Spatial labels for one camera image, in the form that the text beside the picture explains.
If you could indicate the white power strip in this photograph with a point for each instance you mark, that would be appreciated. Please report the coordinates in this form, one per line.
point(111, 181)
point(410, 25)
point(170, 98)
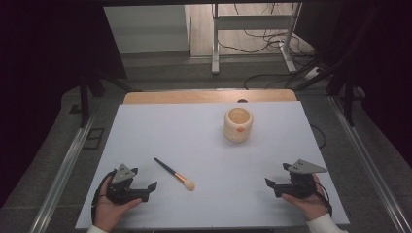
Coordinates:
point(312, 73)

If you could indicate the person's left hand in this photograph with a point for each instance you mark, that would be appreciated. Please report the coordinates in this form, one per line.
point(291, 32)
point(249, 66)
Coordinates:
point(108, 213)

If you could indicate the white board sheet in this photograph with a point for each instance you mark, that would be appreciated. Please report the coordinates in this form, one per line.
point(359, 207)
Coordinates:
point(210, 181)

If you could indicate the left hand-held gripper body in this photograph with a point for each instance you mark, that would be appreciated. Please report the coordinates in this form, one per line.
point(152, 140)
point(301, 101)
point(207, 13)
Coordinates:
point(120, 191)

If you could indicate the person's right hand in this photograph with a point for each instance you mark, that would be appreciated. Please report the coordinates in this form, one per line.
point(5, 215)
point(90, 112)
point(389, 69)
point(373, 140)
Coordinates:
point(312, 205)

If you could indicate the black stand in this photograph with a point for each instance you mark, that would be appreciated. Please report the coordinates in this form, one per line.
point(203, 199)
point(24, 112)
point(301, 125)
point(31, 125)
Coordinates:
point(85, 97)
point(348, 100)

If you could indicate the cream wooden cup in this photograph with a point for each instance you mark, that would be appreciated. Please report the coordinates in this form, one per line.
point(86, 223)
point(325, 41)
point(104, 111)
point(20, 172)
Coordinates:
point(238, 127)

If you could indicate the wooden table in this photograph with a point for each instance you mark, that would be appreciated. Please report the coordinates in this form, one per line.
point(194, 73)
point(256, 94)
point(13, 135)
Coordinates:
point(194, 97)

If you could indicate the white desk frame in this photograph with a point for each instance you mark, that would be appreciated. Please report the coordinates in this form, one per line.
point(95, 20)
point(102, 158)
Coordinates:
point(252, 22)

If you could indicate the makeup brush with gold ferrule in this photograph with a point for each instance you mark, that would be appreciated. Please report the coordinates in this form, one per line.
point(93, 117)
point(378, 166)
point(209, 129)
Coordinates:
point(176, 176)

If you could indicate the metal floor rail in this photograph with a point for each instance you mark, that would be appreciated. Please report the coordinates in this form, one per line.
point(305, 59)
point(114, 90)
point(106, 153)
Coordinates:
point(366, 155)
point(64, 165)

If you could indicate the white cabinet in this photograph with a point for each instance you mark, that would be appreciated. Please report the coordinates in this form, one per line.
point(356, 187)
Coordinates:
point(145, 29)

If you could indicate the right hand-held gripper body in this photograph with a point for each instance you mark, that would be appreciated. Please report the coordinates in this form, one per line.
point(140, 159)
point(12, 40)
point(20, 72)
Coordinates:
point(299, 187)

